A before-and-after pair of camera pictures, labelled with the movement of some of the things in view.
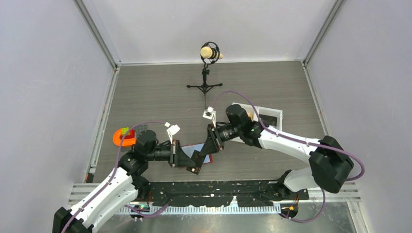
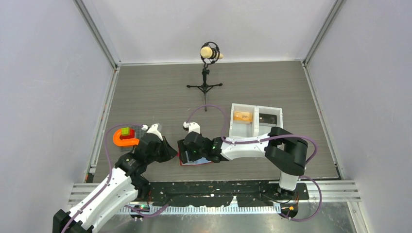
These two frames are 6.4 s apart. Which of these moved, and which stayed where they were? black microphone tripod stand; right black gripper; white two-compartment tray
Moved: right black gripper
Stayed: white two-compartment tray; black microphone tripod stand
